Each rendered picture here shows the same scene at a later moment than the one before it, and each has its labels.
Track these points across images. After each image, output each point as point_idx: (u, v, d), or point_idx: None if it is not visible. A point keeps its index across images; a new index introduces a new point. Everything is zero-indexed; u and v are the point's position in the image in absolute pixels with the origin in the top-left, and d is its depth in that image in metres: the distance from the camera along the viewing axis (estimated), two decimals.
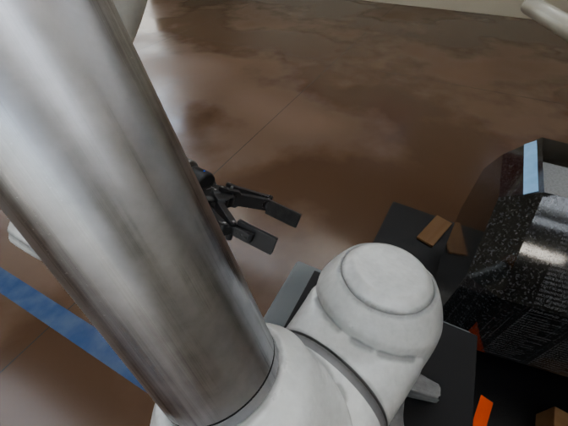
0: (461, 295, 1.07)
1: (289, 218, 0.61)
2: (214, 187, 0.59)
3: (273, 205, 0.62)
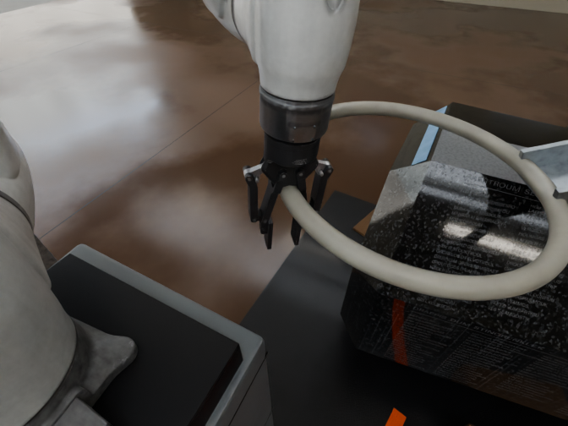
0: (352, 291, 0.89)
1: (270, 237, 0.56)
2: None
3: (270, 218, 0.54)
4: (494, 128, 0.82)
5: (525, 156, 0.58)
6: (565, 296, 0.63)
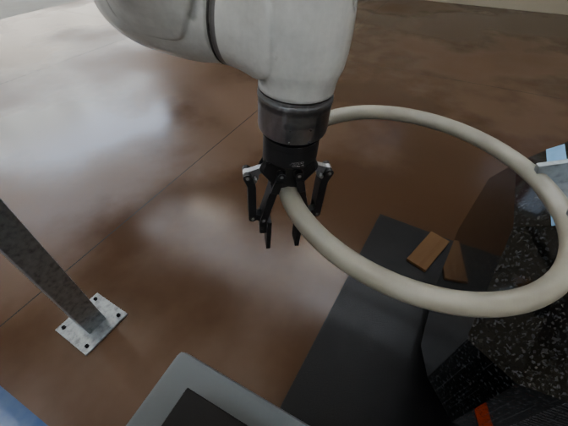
0: (458, 363, 0.76)
1: (270, 236, 0.56)
2: None
3: (270, 217, 0.54)
4: None
5: (540, 171, 0.55)
6: None
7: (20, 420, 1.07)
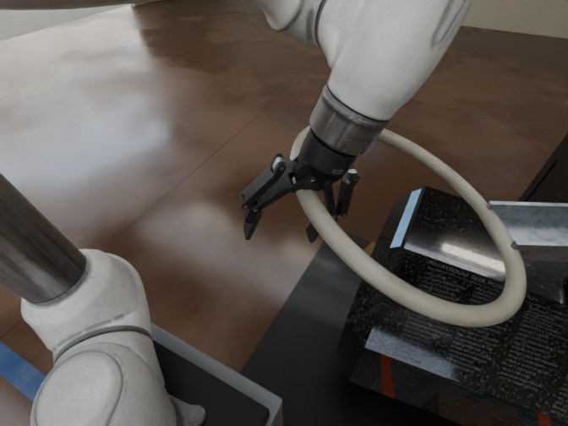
0: (345, 338, 1.13)
1: (251, 227, 0.53)
2: None
3: None
4: (455, 215, 1.05)
5: (491, 208, 0.67)
6: (499, 356, 0.86)
7: None
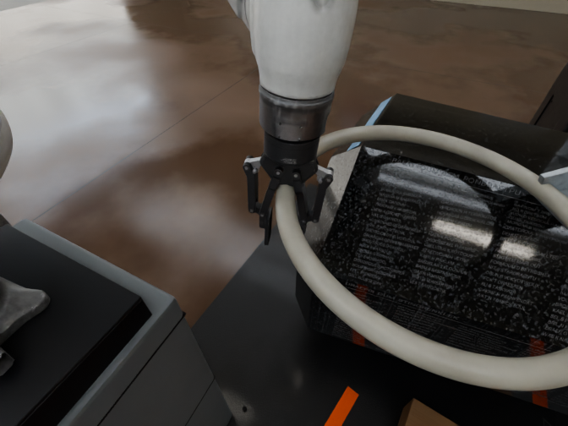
0: None
1: (270, 233, 0.56)
2: None
3: (271, 214, 0.54)
4: (428, 117, 0.87)
5: (545, 182, 0.53)
6: (477, 269, 0.68)
7: None
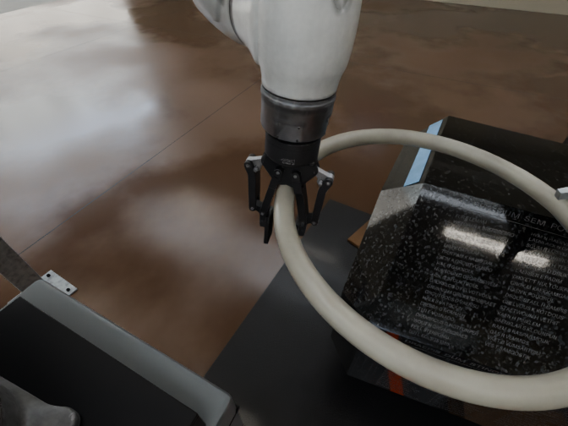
0: None
1: (270, 232, 0.57)
2: None
3: (272, 214, 0.54)
4: (492, 146, 0.77)
5: (562, 197, 0.50)
6: None
7: None
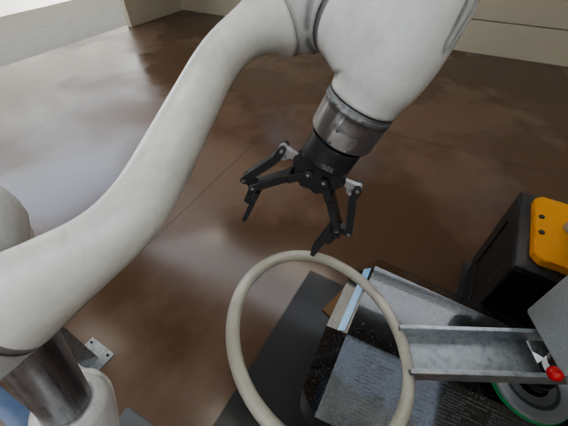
0: (303, 401, 1.29)
1: (250, 210, 0.54)
2: None
3: (259, 192, 0.53)
4: (395, 298, 1.21)
5: (401, 330, 0.83)
6: None
7: None
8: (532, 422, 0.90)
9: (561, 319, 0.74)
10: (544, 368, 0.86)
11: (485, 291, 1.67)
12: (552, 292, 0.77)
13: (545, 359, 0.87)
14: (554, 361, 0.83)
